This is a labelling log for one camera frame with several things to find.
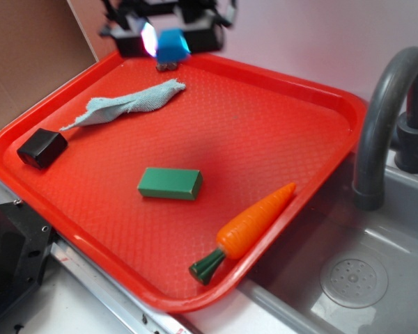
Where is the dark grey faucet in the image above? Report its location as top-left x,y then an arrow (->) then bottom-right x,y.
353,47 -> 418,211

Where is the red plastic tray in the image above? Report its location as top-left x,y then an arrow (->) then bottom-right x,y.
0,54 -> 366,313

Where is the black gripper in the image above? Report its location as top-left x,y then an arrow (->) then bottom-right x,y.
99,1 -> 238,58

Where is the blue rectangular block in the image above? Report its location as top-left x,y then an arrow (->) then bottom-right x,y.
156,28 -> 191,64

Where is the orange toy carrot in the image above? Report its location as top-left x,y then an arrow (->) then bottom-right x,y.
189,182 -> 296,285

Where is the brown crumbly lump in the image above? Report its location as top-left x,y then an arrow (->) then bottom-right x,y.
155,62 -> 179,72

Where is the black cube block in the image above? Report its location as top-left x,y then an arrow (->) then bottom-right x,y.
17,128 -> 68,170

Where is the green rectangular block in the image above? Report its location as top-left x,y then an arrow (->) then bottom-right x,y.
137,167 -> 203,200

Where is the grey toy sink basin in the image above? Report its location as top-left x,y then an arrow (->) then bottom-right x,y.
240,158 -> 418,333

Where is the light blue cloth rag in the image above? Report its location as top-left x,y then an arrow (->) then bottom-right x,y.
59,79 -> 186,132

